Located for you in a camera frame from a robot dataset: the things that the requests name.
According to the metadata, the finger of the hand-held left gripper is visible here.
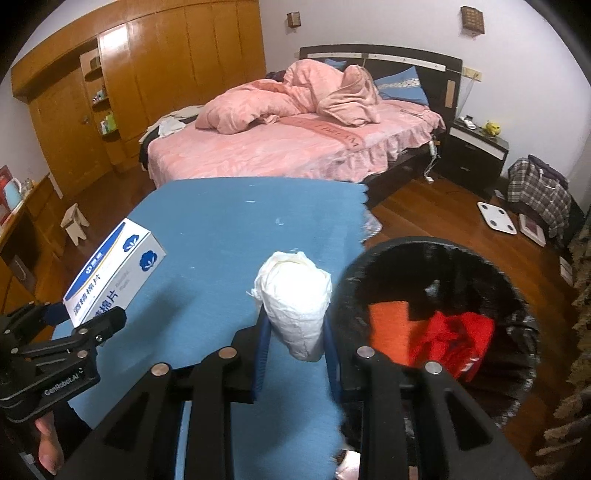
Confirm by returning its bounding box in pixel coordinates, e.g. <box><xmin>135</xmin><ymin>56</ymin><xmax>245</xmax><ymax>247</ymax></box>
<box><xmin>41</xmin><ymin>301</ymin><xmax>77</xmax><ymax>326</ymax></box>
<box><xmin>71</xmin><ymin>306</ymin><xmax>127</xmax><ymax>348</ymax></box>

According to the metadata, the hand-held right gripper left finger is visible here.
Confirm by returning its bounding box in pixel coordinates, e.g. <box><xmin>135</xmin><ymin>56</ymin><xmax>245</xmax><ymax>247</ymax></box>
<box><xmin>56</xmin><ymin>308</ymin><xmax>272</xmax><ymax>480</ymax></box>

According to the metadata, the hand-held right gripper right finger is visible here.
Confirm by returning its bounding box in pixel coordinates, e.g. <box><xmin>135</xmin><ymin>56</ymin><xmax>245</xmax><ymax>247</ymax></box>
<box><xmin>323</xmin><ymin>318</ymin><xmax>537</xmax><ymax>480</ymax></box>

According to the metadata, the white and blue cardboard box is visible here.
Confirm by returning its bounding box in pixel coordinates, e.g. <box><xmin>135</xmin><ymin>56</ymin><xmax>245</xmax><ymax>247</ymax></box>
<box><xmin>62</xmin><ymin>218</ymin><xmax>168</xmax><ymax>329</ymax></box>

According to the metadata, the white paper bundle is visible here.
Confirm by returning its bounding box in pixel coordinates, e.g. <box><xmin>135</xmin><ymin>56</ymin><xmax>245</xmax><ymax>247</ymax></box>
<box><xmin>249</xmin><ymin>250</ymin><xmax>333</xmax><ymax>362</ymax></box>

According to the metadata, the black bin with liner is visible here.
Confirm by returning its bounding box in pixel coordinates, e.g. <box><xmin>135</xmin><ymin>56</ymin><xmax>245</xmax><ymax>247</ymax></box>
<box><xmin>338</xmin><ymin>236</ymin><xmax>542</xmax><ymax>432</ymax></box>

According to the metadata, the red cloth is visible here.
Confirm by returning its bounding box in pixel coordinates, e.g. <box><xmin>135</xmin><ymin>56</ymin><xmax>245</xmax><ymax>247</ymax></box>
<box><xmin>407</xmin><ymin>311</ymin><xmax>497</xmax><ymax>384</ymax></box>

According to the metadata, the person's left hand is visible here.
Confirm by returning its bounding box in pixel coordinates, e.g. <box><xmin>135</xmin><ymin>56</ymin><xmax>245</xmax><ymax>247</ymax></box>
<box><xmin>36</xmin><ymin>412</ymin><xmax>64</xmax><ymax>475</ymax></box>

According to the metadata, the person's leg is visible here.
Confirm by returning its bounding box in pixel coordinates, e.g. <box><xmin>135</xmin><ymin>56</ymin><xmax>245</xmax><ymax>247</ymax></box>
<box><xmin>55</xmin><ymin>404</ymin><xmax>100</xmax><ymax>462</ymax></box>

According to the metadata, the orange sponge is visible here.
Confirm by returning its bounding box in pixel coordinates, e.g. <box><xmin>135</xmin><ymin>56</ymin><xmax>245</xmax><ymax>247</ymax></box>
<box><xmin>368</xmin><ymin>301</ymin><xmax>419</xmax><ymax>365</ymax></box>

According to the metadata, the wooden sideboard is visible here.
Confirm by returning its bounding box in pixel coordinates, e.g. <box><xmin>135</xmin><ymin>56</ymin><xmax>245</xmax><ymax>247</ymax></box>
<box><xmin>0</xmin><ymin>173</ymin><xmax>65</xmax><ymax>315</ymax></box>

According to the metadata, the light blue kettle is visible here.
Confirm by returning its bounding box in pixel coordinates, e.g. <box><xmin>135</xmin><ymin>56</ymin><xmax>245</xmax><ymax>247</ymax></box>
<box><xmin>0</xmin><ymin>176</ymin><xmax>24</xmax><ymax>208</ymax></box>

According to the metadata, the red box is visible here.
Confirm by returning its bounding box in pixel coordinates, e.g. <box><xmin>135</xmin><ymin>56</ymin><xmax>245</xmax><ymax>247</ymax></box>
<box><xmin>0</xmin><ymin>165</ymin><xmax>14</xmax><ymax>222</ymax></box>

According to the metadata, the blue table mat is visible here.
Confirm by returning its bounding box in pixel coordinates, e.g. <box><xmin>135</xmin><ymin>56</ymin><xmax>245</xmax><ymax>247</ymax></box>
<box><xmin>51</xmin><ymin>176</ymin><xmax>370</xmax><ymax>480</ymax></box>

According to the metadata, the bed with pink sheet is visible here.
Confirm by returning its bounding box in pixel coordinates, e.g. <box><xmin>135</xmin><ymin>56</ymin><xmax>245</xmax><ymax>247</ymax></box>
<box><xmin>139</xmin><ymin>44</ymin><xmax>464</xmax><ymax>206</ymax></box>

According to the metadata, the pile of clothes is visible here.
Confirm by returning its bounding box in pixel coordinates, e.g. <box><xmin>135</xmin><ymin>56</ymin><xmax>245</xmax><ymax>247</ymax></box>
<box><xmin>141</xmin><ymin>105</ymin><xmax>206</xmax><ymax>139</ymax></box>

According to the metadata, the white bathroom scale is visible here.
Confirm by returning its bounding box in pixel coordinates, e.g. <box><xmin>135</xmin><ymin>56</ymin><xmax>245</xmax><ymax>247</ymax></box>
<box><xmin>477</xmin><ymin>202</ymin><xmax>518</xmax><ymax>236</ymax></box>

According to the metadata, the white framed picture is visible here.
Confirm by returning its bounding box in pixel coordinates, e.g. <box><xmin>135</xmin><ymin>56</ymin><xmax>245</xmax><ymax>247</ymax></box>
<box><xmin>518</xmin><ymin>213</ymin><xmax>548</xmax><ymax>245</ymax></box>

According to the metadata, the patterned curtain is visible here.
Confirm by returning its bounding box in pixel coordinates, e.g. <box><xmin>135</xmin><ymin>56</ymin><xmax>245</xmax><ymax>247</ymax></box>
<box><xmin>542</xmin><ymin>226</ymin><xmax>591</xmax><ymax>457</ymax></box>

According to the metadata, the dark nightstand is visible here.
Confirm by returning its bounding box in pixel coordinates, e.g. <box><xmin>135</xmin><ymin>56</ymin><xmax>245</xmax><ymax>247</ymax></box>
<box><xmin>438</xmin><ymin>121</ymin><xmax>510</xmax><ymax>197</ymax></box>

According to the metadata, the pink duvet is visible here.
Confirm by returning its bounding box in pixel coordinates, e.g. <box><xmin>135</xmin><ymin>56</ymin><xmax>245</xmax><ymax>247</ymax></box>
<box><xmin>195</xmin><ymin>59</ymin><xmax>382</xmax><ymax>134</ymax></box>

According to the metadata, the plaid bag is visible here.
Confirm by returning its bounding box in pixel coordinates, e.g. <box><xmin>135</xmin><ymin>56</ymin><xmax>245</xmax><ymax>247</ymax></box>
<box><xmin>507</xmin><ymin>155</ymin><xmax>573</xmax><ymax>241</ymax></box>

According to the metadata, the wooden wardrobe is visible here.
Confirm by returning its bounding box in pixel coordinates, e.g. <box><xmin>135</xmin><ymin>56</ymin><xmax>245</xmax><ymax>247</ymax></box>
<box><xmin>10</xmin><ymin>0</ymin><xmax>269</xmax><ymax>188</ymax></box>

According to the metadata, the blue patterned pillow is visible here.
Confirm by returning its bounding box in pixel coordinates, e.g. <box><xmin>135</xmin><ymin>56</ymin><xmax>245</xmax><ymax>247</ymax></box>
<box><xmin>373</xmin><ymin>65</ymin><xmax>428</xmax><ymax>106</ymax></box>

